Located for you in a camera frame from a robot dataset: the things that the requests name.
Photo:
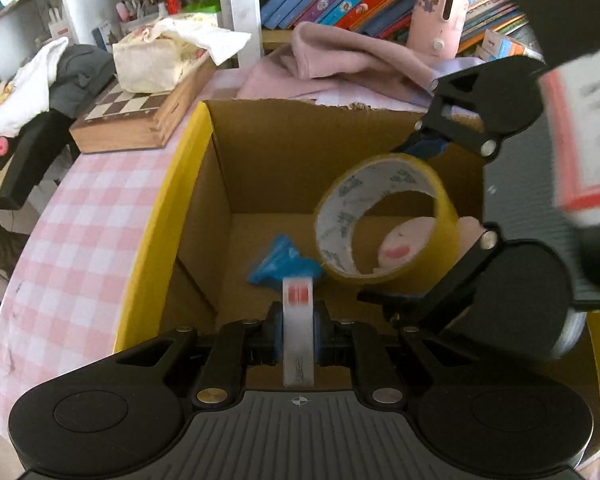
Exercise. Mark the pink cylindrical dispenser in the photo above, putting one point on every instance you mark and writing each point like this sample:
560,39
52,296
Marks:
436,27

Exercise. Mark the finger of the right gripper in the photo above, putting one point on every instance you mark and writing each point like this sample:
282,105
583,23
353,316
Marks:
470,289
479,108

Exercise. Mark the wooden chess box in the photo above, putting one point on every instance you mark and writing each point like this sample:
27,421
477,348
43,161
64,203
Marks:
124,121

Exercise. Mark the small red white box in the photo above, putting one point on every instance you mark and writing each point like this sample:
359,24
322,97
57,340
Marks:
298,332

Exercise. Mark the blue plastic bag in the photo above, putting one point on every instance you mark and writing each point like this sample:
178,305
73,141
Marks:
283,260

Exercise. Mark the purple pink cloth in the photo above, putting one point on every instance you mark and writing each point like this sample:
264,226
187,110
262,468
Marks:
322,58

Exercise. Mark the yellow tape roll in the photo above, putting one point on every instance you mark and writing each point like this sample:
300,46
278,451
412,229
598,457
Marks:
365,204

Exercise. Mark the white tissue pack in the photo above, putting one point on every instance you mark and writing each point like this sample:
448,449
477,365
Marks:
157,56

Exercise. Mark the yellow cardboard box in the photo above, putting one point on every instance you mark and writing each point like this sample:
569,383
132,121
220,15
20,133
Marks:
252,170

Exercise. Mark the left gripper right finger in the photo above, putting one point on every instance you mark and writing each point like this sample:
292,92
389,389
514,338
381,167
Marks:
358,347

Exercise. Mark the pink plush pig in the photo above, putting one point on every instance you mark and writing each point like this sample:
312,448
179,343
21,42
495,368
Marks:
415,244

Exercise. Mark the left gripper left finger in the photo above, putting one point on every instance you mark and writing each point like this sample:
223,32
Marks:
225,358

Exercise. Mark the orange blue white box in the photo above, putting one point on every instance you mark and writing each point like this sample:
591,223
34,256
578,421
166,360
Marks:
495,45

